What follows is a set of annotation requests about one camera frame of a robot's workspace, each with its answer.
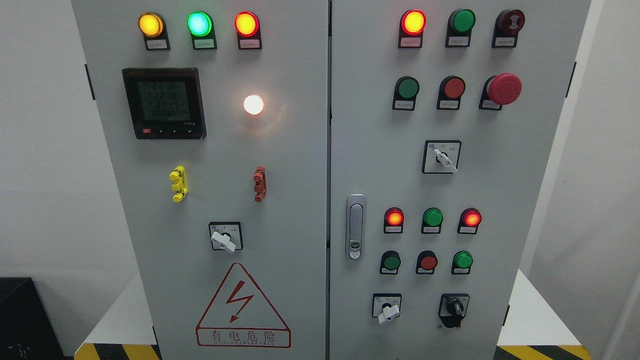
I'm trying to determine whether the silver door handle latch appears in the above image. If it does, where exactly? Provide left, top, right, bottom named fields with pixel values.
left=345, top=193, right=366, bottom=260

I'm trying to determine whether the grey left cabinet door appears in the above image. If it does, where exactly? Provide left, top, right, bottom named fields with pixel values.
left=71, top=0, right=330, bottom=360

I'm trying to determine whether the grey cabinet door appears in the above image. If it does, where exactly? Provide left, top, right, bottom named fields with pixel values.
left=327, top=0, right=591, bottom=360
left=71, top=0, right=330, bottom=360

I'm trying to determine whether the grey right cabinet door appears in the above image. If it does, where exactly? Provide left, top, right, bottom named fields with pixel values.
left=327, top=0, right=591, bottom=360

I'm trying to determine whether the red terminal connector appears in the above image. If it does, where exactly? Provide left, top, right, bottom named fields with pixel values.
left=253, top=166, right=268, bottom=203

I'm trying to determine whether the red lit indicator middle left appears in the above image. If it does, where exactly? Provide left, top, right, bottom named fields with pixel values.
left=383, top=207, right=404, bottom=234

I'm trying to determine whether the white lit indicator light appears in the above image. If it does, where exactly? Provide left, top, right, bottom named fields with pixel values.
left=243, top=95, right=265, bottom=116

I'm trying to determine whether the green push button lower left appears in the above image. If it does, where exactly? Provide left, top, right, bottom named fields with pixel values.
left=379, top=250, right=402, bottom=275

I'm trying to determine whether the green push button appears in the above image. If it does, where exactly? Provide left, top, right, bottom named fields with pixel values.
left=391, top=76, right=419, bottom=111
left=379, top=250, right=402, bottom=275
left=451, top=250, right=474, bottom=275

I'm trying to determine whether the green indicator middle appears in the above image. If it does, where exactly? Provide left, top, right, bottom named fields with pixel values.
left=421, top=207, right=444, bottom=234

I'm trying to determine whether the green push button upper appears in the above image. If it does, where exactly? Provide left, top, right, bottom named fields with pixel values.
left=391, top=76, right=419, bottom=111

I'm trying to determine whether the red push button lower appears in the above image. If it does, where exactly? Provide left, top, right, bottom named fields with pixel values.
left=414, top=250, right=438, bottom=275

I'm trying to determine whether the red push button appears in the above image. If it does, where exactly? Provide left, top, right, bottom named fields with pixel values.
left=436, top=75, right=466, bottom=111
left=414, top=250, right=438, bottom=275

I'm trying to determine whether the yellow terminal connector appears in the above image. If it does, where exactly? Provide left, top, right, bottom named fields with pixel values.
left=169, top=165, right=189, bottom=203

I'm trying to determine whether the red lit indicator middle right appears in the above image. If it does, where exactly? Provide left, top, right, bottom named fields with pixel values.
left=457, top=207, right=482, bottom=235

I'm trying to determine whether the red electric danger warning sticker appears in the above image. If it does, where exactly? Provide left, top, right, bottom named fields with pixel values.
left=195, top=262, right=291, bottom=348

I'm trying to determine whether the red push button upper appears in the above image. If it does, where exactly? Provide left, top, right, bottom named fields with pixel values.
left=436, top=75, right=466, bottom=111

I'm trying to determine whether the green push button lower right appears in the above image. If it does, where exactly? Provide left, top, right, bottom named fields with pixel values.
left=451, top=250, right=474, bottom=275

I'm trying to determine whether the red lit indicator light left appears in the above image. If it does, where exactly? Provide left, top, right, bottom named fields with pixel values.
left=234, top=11, right=263, bottom=50

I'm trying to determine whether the black digital power meter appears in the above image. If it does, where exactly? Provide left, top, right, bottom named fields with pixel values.
left=122, top=67, right=207, bottom=140

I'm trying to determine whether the red lit indicator top right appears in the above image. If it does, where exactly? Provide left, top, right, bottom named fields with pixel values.
left=398, top=9, right=427, bottom=49

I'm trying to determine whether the green lit indicator light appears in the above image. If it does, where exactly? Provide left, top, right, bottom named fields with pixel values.
left=187, top=11, right=217, bottom=50

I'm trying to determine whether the red emergency stop button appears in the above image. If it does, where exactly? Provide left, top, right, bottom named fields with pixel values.
left=478, top=72, right=522, bottom=111

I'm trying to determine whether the green indicator top right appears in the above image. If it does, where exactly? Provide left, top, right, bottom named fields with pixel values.
left=445, top=8, right=476, bottom=48

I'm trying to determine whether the yellow indicator light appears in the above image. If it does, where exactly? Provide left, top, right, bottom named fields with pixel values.
left=138, top=12, right=170, bottom=51

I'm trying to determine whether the dark red buzzer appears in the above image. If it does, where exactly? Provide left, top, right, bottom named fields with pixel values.
left=491, top=9, right=526, bottom=48

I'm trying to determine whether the white platform with hazard stripes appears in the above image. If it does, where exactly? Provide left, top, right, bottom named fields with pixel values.
left=73, top=272, right=591, bottom=360

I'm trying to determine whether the black box lower left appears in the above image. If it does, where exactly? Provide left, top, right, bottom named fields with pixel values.
left=0, top=277, right=65, bottom=360

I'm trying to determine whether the white selector switch left door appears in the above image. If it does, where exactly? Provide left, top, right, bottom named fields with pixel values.
left=208, top=221, right=243, bottom=254

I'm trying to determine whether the white selector switch upper right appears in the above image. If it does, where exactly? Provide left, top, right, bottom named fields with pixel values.
left=422, top=140, right=462, bottom=174

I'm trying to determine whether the white selector switch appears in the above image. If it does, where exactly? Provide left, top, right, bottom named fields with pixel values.
left=371, top=292, right=402, bottom=325
left=422, top=140, right=462, bottom=174

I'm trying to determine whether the white selector switch bottom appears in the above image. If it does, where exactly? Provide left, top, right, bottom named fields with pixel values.
left=371, top=292, right=402, bottom=325

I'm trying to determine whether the black selector switch bottom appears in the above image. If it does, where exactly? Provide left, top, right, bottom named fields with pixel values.
left=438, top=292, right=470, bottom=329

